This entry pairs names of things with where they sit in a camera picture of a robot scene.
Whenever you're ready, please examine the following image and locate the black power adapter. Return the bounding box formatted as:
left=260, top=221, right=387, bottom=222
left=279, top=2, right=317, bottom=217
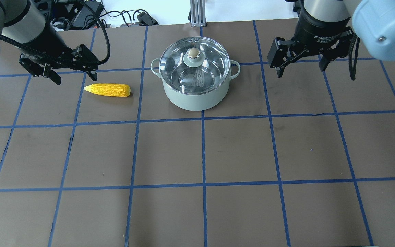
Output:
left=69, top=1, right=104, bottom=30

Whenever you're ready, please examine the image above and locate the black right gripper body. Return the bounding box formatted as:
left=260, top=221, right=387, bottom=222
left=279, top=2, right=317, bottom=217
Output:
left=293, top=10, right=350, bottom=55

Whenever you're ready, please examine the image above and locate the brown gridded table mat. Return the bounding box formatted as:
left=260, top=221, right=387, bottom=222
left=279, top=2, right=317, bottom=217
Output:
left=0, top=19, right=395, bottom=247

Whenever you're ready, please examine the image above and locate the glass pot lid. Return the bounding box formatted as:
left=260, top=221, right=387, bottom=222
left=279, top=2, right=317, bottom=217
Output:
left=153, top=37, right=239, bottom=95

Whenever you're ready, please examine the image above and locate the yellow corn cob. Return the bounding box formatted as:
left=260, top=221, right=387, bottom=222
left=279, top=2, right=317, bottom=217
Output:
left=84, top=83, right=131, bottom=97

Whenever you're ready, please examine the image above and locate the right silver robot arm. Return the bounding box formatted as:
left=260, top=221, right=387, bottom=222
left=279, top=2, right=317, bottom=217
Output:
left=267, top=0, right=395, bottom=80

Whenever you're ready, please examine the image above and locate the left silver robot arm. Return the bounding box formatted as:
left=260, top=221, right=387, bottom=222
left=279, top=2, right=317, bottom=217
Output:
left=0, top=0, right=99, bottom=85

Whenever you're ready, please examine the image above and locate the aluminium frame post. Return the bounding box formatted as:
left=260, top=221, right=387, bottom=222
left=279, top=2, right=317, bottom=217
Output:
left=189, top=0, right=207, bottom=27

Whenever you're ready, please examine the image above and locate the mint green cooking pot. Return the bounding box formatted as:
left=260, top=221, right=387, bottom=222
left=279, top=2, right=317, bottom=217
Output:
left=150, top=58, right=241, bottom=111

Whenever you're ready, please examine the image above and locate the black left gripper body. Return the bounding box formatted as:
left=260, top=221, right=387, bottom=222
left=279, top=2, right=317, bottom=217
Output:
left=19, top=34, right=78, bottom=71

